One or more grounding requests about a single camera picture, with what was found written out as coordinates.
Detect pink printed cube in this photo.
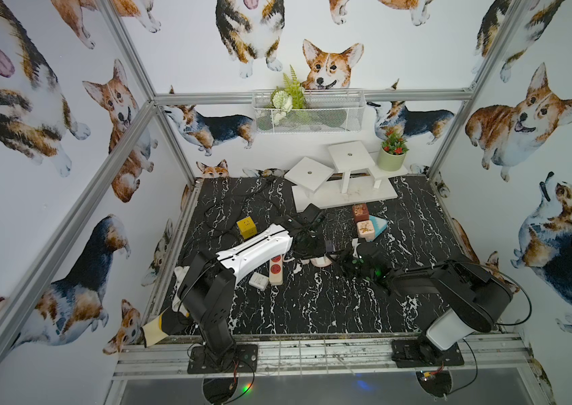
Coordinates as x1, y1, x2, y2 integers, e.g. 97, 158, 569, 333
356, 219, 375, 241

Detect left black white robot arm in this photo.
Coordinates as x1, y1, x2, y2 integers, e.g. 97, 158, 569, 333
172, 204, 326, 362

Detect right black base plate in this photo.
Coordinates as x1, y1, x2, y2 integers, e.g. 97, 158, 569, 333
391, 339, 465, 368

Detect white wire basket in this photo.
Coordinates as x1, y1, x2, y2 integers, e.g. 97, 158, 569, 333
252, 89, 366, 134

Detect aluminium frame front rail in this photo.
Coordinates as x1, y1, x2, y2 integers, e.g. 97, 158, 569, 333
112, 334, 530, 381

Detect yellow cube plug adapter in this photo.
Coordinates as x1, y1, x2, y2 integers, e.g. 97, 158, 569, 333
236, 216, 257, 241

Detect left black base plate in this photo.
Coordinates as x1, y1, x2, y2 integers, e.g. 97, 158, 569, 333
187, 344, 259, 375

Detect green fern plant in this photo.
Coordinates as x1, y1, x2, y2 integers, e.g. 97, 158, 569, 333
270, 66, 306, 125

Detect white plug adapter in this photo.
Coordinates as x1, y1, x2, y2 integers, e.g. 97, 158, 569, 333
249, 272, 270, 291

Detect round pink socket hub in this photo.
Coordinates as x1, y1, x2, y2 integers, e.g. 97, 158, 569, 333
310, 256, 333, 268

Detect beige red power strip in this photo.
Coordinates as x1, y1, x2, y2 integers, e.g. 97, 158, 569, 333
269, 255, 284, 286

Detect dark red printed cube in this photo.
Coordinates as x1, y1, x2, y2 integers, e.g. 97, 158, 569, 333
352, 204, 370, 224

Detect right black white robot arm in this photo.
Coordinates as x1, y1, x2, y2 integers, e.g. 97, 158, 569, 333
335, 243, 513, 366

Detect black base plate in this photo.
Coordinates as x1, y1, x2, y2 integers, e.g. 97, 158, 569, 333
391, 339, 465, 368
187, 344, 259, 375

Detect yellow paper note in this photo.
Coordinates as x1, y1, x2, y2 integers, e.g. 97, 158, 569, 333
142, 317, 168, 348

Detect green potted red flowers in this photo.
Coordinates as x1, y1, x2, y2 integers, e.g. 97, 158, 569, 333
376, 128, 409, 171

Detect white tiered display stand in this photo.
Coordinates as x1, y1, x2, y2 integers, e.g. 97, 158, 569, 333
284, 141, 409, 213

